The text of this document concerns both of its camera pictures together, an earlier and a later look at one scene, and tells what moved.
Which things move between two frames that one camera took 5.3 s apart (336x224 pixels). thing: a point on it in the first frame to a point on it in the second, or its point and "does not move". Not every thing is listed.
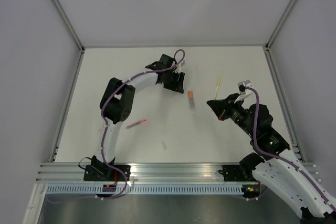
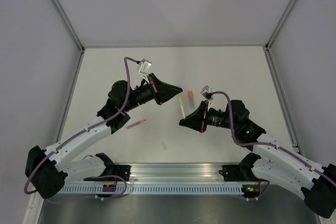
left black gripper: (177, 86) to (163, 92)
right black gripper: (222, 107) to (195, 121)
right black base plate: (233, 173) does not move
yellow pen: (218, 85) to (181, 106)
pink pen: (136, 124) does not move
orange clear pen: (190, 96) does not move
